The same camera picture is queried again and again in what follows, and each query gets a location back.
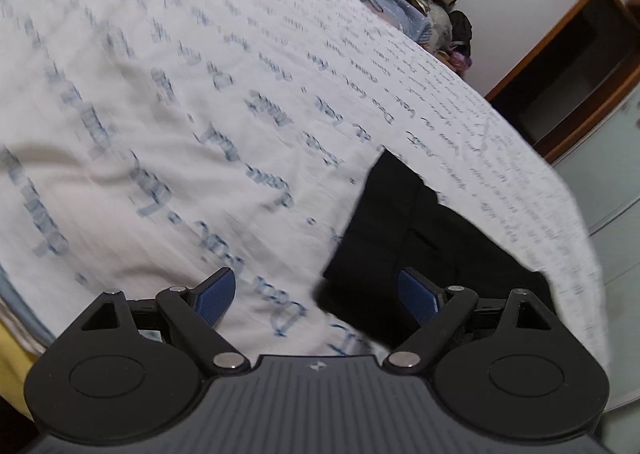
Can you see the pale green wardrobe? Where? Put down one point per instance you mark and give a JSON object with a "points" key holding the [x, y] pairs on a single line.
{"points": [[610, 174]]}

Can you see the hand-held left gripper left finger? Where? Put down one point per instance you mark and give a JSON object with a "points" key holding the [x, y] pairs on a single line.
{"points": [[215, 296]]}

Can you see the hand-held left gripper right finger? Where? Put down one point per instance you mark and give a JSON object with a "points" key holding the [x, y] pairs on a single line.
{"points": [[419, 296]]}

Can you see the yellow cloth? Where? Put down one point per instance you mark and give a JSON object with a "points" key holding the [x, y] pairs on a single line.
{"points": [[12, 369]]}

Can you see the white printed bed sheet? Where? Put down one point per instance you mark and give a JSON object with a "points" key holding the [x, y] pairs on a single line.
{"points": [[175, 109]]}

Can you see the black pants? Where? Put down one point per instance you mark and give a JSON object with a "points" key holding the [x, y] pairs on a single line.
{"points": [[400, 229]]}

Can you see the wooden door frame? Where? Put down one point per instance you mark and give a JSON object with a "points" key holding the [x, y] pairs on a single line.
{"points": [[555, 79]]}

